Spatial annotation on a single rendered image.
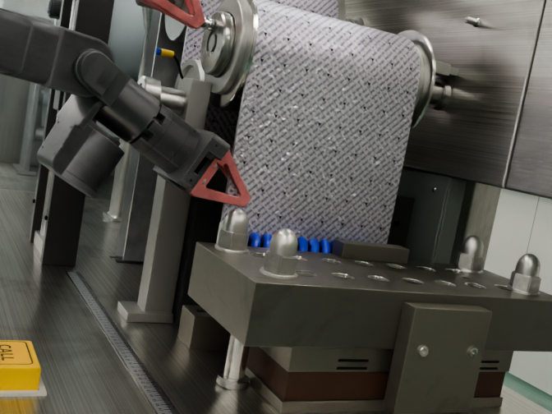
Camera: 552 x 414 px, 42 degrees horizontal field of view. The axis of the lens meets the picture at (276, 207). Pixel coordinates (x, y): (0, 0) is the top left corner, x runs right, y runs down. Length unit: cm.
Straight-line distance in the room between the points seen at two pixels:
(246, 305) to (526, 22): 51
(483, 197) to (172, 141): 61
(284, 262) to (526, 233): 348
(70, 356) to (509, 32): 65
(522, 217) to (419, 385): 342
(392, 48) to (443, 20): 17
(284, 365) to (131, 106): 30
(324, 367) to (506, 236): 353
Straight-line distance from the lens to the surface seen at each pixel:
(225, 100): 85
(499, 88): 95
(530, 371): 407
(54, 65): 69
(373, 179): 91
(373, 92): 89
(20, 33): 68
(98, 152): 74
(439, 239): 101
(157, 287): 90
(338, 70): 87
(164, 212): 88
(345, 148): 88
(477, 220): 121
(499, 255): 422
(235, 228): 74
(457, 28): 104
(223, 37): 83
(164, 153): 76
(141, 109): 75
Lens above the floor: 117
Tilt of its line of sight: 7 degrees down
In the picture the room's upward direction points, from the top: 10 degrees clockwise
